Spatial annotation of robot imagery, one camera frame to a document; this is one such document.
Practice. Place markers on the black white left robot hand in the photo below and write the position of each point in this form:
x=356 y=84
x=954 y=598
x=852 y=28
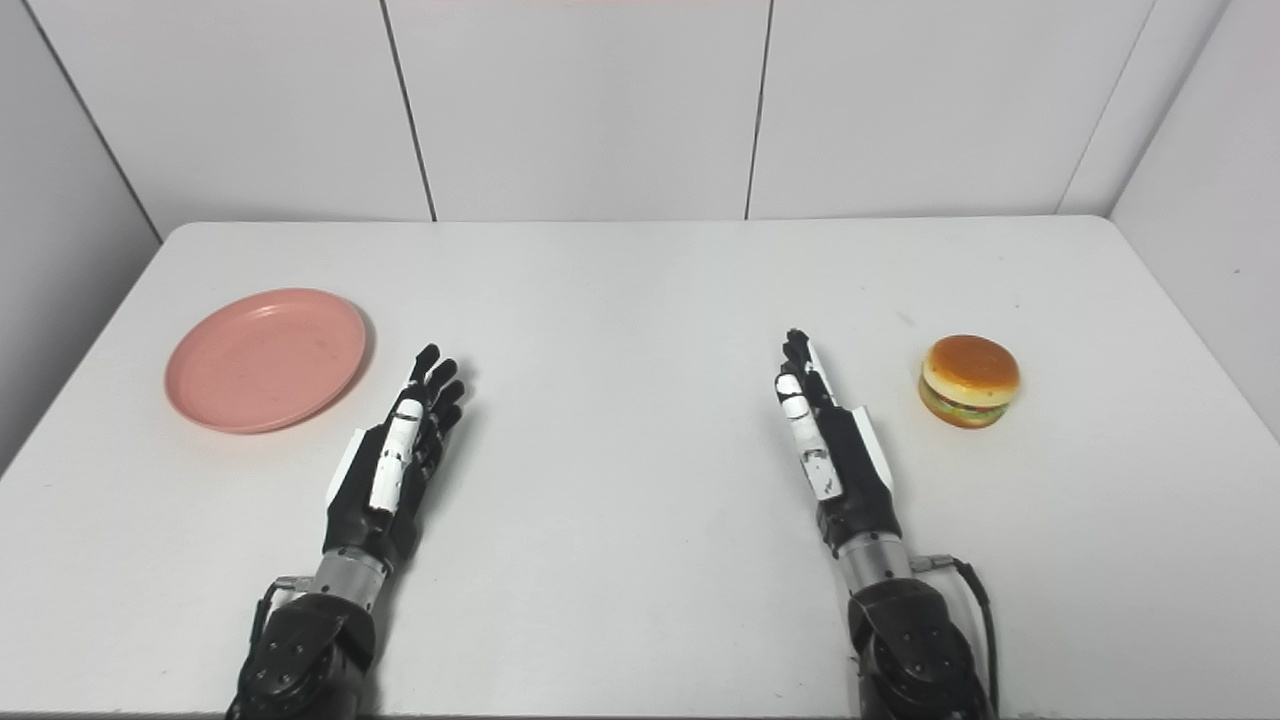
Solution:
x=372 y=510

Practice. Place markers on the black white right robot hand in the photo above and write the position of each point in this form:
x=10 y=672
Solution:
x=855 y=470

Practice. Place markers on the toy hamburger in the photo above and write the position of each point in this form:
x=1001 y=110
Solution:
x=970 y=380

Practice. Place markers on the pink round plate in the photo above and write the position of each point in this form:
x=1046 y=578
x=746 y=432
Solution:
x=265 y=360

